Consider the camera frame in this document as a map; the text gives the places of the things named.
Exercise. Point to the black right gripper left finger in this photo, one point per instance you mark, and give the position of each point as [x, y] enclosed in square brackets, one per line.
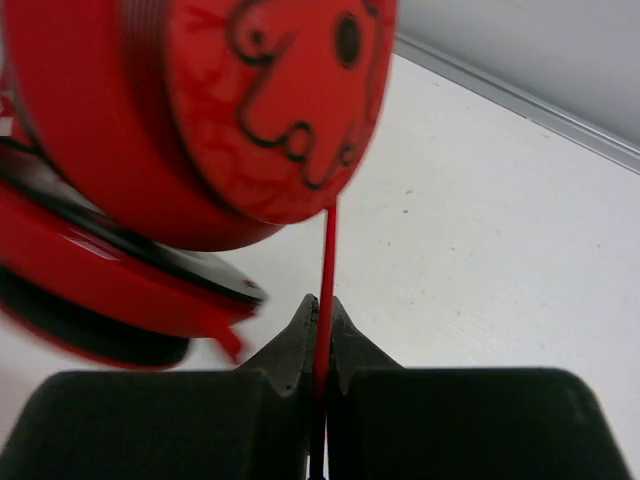
[252, 422]

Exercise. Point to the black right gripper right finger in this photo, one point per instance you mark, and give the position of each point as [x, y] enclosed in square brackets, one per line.
[386, 421]

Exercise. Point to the red black headphones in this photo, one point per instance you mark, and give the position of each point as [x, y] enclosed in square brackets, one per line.
[149, 136]

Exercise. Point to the aluminium table frame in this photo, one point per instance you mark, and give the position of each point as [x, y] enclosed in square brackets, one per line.
[523, 104]

